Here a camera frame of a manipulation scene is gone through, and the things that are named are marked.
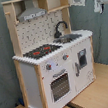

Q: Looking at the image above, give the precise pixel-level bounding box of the wooden toy kitchen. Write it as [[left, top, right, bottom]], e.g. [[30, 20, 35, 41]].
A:
[[3, 0, 96, 108]]

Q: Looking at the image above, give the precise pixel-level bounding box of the right red stove knob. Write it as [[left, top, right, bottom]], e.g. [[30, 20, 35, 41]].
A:
[[61, 52, 70, 61]]

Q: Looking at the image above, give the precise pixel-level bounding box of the red stove knob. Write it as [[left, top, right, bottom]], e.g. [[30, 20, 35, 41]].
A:
[[61, 52, 70, 61], [46, 64, 52, 70]]

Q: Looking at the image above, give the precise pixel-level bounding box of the left red stove knob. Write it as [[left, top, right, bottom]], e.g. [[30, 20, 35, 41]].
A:
[[46, 64, 52, 70]]

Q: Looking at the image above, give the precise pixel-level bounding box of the grey toy sink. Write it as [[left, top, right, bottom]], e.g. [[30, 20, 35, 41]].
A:
[[53, 34, 82, 44]]

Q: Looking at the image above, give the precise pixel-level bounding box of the black toy faucet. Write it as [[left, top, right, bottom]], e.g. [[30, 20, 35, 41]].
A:
[[51, 19, 70, 40]]

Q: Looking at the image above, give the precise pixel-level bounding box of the grey ice dispenser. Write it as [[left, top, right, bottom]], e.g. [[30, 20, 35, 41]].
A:
[[77, 50, 87, 68]]

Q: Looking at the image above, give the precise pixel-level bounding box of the white oven door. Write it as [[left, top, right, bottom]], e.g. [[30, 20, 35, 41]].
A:
[[43, 62, 76, 108]]

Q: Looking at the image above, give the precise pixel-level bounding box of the white fridge door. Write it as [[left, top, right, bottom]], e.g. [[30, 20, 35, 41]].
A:
[[71, 38, 94, 92]]

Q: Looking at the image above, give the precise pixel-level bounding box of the grey range hood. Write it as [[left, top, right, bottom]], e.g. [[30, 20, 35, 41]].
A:
[[18, 0, 47, 22]]

